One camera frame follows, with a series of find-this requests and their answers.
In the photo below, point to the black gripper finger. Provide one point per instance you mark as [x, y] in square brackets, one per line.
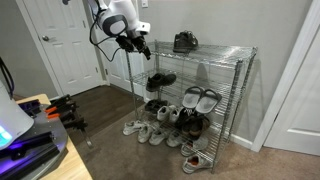
[147, 53]

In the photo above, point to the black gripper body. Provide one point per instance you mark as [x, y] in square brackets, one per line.
[129, 44]

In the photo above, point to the black shoe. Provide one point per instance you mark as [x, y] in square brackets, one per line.
[154, 83]
[185, 42]

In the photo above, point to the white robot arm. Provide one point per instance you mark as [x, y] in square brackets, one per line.
[119, 20]

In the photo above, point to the grey slide sandal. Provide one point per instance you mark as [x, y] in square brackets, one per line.
[208, 101]
[192, 96]

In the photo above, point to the dark brown shoe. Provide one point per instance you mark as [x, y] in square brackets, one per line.
[195, 126]

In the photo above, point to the white sneaker lower shelf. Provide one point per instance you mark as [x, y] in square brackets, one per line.
[164, 111]

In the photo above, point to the white panel door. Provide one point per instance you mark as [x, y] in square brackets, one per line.
[61, 35]

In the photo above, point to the white green sneaker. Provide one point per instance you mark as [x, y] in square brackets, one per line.
[158, 136]

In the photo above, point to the black orange bar clamp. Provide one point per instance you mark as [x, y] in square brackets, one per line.
[61, 104]

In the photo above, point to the white red sneaker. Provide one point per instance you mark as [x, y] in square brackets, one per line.
[195, 162]

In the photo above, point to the white door right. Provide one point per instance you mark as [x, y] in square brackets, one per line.
[292, 120]

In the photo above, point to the chrome wire shoe rack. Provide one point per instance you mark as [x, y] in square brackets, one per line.
[222, 69]

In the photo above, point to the black aluminium rail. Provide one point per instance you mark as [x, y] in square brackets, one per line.
[18, 148]
[32, 108]

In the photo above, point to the round grey robot base plate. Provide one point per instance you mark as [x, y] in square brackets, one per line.
[37, 152]

